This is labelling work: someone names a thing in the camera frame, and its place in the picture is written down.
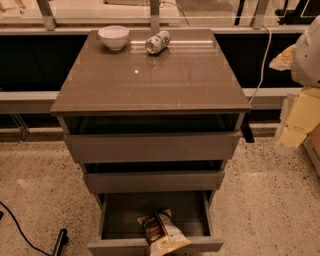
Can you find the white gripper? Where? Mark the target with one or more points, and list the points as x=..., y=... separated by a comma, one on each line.
x=307, y=60

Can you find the brown chip bag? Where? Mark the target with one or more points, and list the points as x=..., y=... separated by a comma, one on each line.
x=162, y=235

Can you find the grey top drawer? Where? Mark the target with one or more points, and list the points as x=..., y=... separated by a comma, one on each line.
x=152, y=147

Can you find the grey drawer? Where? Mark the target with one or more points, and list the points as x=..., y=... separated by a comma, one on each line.
x=121, y=235
x=153, y=181
x=152, y=147

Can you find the grey drawer cabinet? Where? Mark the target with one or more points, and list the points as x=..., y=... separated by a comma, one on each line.
x=187, y=88

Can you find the grey middle drawer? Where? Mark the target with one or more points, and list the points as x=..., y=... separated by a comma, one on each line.
x=153, y=181

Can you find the grey bottom drawer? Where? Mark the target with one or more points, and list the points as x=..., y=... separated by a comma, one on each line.
x=121, y=235

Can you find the wooden crate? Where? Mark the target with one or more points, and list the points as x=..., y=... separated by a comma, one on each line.
x=312, y=146

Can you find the green white soda can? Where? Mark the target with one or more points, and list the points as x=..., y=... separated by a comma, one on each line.
x=158, y=42

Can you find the white ceramic bowl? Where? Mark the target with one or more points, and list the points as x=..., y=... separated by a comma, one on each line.
x=114, y=37

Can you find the black cylindrical floor object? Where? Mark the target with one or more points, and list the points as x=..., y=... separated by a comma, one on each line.
x=62, y=240

